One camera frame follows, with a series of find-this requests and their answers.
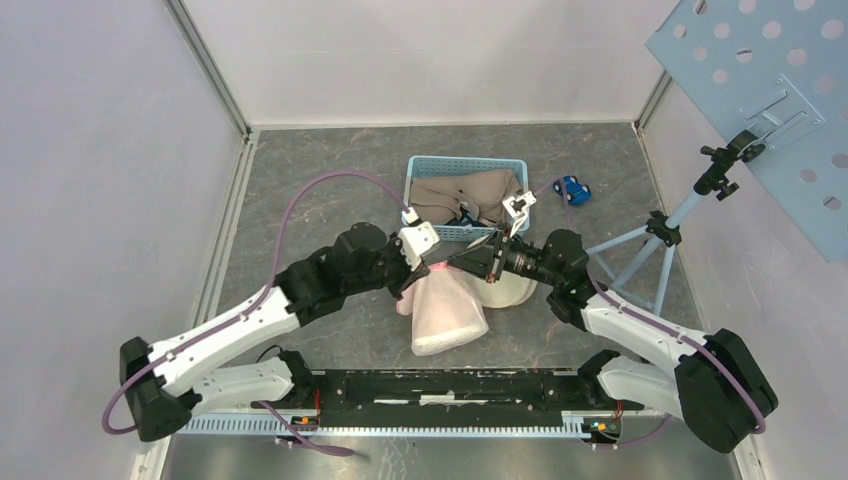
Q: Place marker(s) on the light blue plastic basket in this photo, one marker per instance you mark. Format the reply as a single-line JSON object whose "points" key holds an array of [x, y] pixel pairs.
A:
{"points": [[463, 230]]}

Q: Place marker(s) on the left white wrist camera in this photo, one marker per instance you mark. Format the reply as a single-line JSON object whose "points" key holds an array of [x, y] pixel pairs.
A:
{"points": [[418, 238]]}

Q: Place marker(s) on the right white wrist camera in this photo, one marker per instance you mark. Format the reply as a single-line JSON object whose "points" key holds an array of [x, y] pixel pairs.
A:
{"points": [[518, 209]]}

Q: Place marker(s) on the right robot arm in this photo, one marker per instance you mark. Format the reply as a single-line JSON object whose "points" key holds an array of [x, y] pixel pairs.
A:
{"points": [[711, 382]]}

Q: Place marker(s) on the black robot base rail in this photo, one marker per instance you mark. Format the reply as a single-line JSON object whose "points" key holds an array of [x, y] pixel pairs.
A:
{"points": [[452, 398]]}

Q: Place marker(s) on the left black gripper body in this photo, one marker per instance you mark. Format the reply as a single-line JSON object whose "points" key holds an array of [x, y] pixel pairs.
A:
{"points": [[395, 269]]}

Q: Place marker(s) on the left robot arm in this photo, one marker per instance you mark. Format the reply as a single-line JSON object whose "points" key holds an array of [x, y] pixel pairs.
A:
{"points": [[166, 383]]}

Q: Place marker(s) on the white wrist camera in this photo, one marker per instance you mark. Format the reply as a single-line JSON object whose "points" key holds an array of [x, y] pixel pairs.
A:
{"points": [[418, 238], [518, 209]]}

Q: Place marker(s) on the white cable tray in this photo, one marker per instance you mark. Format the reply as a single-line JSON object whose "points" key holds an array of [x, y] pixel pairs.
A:
{"points": [[261, 424]]}

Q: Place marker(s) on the white mesh laundry bag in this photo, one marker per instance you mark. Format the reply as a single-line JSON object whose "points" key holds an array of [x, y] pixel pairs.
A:
{"points": [[444, 310]]}

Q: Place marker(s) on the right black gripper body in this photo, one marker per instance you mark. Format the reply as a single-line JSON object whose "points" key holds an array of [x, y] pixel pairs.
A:
{"points": [[523, 259]]}

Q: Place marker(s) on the blue tripod stand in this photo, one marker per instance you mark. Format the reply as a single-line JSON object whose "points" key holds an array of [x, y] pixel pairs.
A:
{"points": [[664, 231]]}

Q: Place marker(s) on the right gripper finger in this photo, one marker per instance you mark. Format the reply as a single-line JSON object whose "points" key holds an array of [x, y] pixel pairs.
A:
{"points": [[499, 242], [479, 264]]}

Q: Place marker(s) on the blue toy car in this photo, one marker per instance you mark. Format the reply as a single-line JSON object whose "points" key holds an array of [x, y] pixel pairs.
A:
{"points": [[572, 190]]}

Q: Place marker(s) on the beige bra in basket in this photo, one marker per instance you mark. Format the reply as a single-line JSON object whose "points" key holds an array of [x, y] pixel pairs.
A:
{"points": [[441, 200]]}

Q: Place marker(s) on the blue perforated panel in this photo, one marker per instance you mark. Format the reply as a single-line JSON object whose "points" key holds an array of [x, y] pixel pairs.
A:
{"points": [[777, 69]]}

